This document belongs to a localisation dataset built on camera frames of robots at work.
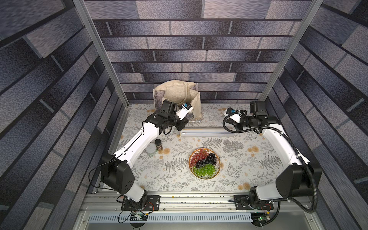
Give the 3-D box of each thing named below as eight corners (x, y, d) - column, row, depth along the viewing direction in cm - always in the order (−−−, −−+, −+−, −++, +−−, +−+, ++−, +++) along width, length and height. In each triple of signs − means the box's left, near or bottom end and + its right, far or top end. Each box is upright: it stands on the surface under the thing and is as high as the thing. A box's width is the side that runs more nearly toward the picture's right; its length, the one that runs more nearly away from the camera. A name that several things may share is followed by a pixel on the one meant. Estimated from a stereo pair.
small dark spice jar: (156, 151, 95) (154, 144, 87) (157, 146, 98) (155, 138, 90) (162, 151, 95) (160, 144, 87) (163, 146, 98) (161, 138, 90)
